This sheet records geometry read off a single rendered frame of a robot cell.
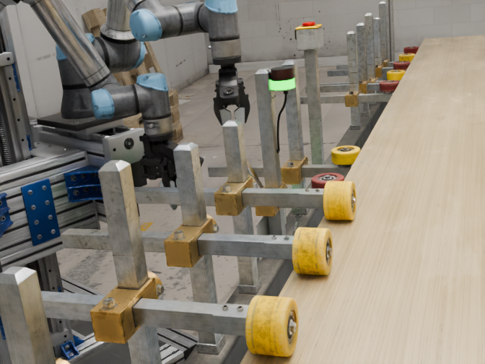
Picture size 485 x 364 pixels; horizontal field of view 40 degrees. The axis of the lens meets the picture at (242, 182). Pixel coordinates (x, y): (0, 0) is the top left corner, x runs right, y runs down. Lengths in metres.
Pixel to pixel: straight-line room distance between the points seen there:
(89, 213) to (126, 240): 1.07
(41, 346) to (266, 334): 0.29
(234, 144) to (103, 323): 0.58
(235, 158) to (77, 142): 0.74
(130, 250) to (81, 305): 0.11
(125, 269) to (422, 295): 0.46
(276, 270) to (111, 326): 0.74
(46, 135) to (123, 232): 1.24
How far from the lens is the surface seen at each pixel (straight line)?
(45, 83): 5.79
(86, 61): 1.80
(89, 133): 2.01
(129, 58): 2.10
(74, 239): 1.33
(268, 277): 1.62
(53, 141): 2.18
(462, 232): 1.33
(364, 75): 3.13
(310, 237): 1.13
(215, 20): 1.63
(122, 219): 0.99
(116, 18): 2.05
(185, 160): 1.20
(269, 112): 1.66
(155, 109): 1.71
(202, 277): 1.28
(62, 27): 1.79
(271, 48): 9.55
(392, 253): 1.24
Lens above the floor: 1.42
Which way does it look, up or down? 18 degrees down
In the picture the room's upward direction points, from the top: 6 degrees counter-clockwise
